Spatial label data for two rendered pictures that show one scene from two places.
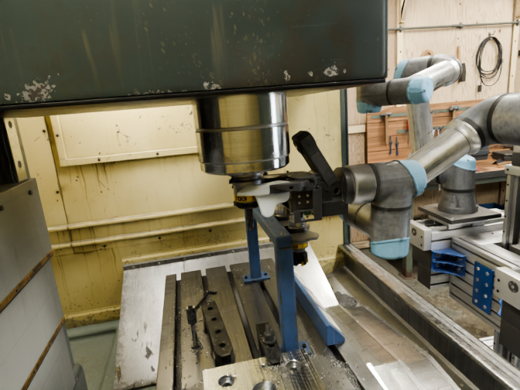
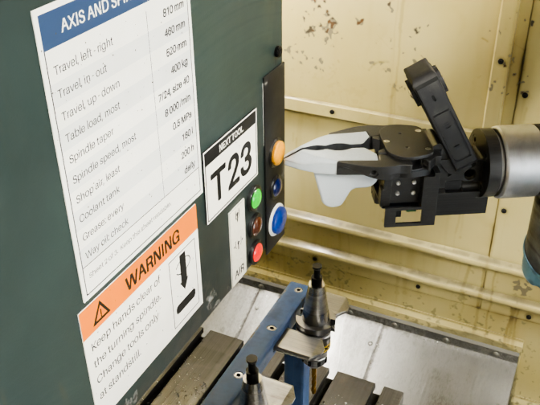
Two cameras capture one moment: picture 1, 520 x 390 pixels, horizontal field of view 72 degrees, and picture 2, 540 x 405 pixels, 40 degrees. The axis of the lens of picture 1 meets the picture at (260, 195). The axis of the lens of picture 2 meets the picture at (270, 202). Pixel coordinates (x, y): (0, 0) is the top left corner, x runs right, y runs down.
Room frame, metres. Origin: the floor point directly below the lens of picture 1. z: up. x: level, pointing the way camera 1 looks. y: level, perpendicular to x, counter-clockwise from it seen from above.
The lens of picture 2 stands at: (0.42, -0.52, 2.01)
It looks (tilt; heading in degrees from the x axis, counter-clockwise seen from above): 32 degrees down; 37
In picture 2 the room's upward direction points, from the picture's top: 1 degrees counter-clockwise
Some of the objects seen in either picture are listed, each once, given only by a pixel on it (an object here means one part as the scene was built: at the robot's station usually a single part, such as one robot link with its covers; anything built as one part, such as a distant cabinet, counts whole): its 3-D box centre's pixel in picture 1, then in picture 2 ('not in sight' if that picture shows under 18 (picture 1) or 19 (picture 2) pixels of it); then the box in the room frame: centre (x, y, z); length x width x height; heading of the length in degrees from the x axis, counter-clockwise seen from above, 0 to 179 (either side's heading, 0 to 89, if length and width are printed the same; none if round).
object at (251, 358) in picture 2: not in sight; (251, 368); (0.98, -0.07, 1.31); 0.02 x 0.02 x 0.03
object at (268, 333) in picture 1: (269, 351); not in sight; (0.72, 0.01, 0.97); 0.13 x 0.03 x 0.15; 11
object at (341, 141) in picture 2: not in sight; (326, 165); (1.00, -0.16, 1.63); 0.09 x 0.03 x 0.06; 131
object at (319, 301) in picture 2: not in sight; (316, 300); (1.19, -0.02, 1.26); 0.04 x 0.04 x 0.07
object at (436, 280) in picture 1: (460, 268); not in sight; (1.43, -0.85, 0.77); 0.36 x 0.10 x 0.09; 98
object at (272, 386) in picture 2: not in sight; (271, 393); (1.03, -0.06, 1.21); 0.07 x 0.05 x 0.01; 101
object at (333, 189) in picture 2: not in sight; (331, 180); (0.97, -0.18, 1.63); 0.09 x 0.03 x 0.06; 131
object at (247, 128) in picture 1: (242, 132); not in sight; (0.62, 0.02, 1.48); 0.16 x 0.16 x 0.12
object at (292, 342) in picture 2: not in sight; (301, 345); (1.14, -0.03, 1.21); 0.07 x 0.05 x 0.01; 101
